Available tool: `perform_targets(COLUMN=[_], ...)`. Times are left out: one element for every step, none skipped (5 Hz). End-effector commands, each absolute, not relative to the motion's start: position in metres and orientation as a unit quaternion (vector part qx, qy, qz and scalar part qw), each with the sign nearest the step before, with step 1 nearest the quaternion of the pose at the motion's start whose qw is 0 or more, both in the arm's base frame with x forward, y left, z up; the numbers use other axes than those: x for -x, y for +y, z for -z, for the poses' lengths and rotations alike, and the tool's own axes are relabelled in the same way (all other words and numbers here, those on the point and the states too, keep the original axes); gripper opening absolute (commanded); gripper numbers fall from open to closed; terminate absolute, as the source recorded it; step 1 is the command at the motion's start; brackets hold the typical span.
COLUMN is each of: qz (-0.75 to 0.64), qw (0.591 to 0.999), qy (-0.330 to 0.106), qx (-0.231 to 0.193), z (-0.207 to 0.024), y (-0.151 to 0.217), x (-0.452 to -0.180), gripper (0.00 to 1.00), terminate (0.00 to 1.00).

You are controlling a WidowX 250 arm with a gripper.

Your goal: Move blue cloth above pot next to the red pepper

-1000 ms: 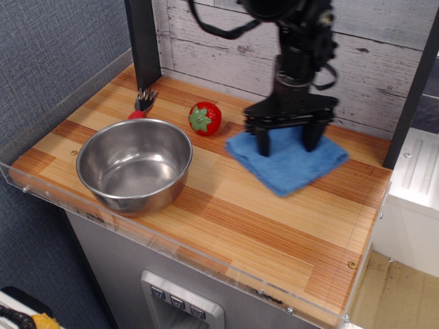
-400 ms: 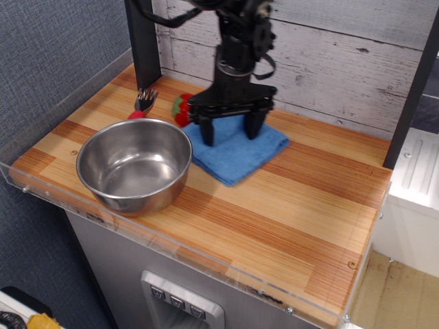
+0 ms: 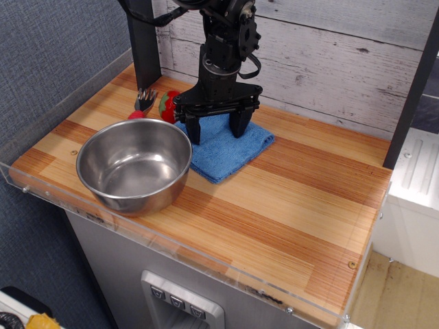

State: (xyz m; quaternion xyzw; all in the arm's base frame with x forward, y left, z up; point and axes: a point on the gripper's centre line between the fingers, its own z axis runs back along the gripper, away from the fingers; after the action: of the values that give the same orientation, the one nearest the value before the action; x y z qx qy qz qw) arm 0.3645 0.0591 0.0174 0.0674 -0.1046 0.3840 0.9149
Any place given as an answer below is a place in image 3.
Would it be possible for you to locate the black frame post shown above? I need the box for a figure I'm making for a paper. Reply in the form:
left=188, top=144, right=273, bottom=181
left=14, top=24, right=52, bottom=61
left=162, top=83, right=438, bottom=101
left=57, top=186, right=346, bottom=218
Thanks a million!
left=127, top=16, right=161, bottom=89
left=383, top=11, right=438, bottom=170

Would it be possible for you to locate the silver dispenser button panel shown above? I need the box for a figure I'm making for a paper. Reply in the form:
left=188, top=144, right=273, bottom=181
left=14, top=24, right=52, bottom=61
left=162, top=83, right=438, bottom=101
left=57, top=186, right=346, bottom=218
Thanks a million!
left=141, top=270, right=226, bottom=328

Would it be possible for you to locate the clear acrylic table guard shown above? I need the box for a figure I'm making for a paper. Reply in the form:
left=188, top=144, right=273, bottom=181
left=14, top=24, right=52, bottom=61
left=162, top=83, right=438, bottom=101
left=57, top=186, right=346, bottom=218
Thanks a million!
left=1, top=63, right=391, bottom=328

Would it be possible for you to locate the black and yellow object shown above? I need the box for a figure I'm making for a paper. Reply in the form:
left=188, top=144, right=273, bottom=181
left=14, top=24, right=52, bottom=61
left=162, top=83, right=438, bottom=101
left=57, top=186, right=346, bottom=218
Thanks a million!
left=1, top=287, right=62, bottom=328

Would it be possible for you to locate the red-handled metal spork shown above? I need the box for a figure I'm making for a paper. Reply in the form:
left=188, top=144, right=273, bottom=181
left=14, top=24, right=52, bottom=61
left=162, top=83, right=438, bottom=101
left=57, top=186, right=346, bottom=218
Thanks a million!
left=128, top=88, right=157, bottom=119

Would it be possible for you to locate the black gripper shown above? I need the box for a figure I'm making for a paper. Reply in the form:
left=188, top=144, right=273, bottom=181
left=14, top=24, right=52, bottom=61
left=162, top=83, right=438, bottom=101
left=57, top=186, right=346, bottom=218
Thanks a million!
left=174, top=64, right=262, bottom=145

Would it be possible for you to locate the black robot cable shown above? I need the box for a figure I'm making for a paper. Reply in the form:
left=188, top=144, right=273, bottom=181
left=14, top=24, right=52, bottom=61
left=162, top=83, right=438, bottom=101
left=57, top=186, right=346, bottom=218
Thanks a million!
left=118, top=0, right=189, bottom=27

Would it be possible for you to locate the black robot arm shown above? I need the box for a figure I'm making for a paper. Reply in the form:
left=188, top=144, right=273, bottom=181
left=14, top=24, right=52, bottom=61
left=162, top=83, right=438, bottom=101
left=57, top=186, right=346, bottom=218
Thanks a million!
left=120, top=1, right=263, bottom=144

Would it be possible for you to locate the black right frame post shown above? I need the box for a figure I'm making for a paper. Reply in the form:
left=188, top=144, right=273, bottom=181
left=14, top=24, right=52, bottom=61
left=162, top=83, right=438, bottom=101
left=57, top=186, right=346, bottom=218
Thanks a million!
left=383, top=11, right=438, bottom=170

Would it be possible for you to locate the blue towel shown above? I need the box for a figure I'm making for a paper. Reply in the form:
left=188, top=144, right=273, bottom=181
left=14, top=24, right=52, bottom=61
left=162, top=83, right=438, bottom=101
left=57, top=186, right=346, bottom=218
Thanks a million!
left=190, top=114, right=275, bottom=184

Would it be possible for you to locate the grey toy fridge cabinet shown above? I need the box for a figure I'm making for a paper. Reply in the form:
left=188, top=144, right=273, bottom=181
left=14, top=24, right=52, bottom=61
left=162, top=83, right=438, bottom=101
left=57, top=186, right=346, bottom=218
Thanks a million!
left=67, top=212, right=312, bottom=328

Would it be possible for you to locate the red toy strawberry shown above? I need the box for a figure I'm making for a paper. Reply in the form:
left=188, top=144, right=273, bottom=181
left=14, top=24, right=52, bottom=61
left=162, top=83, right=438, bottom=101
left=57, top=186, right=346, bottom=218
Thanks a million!
left=158, top=90, right=180, bottom=124

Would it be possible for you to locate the stainless steel bowl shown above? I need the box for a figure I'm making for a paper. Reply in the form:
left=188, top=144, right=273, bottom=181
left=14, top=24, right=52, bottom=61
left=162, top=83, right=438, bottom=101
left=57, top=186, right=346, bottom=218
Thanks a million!
left=76, top=119, right=193, bottom=216

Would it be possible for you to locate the white toy sink unit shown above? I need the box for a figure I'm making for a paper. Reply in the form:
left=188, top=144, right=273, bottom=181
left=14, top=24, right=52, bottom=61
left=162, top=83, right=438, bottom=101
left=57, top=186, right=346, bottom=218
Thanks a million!
left=372, top=128, right=438, bottom=277

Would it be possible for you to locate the black left frame post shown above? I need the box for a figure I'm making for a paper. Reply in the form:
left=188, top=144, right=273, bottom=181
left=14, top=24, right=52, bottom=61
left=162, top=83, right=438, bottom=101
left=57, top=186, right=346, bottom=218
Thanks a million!
left=127, top=16, right=161, bottom=89

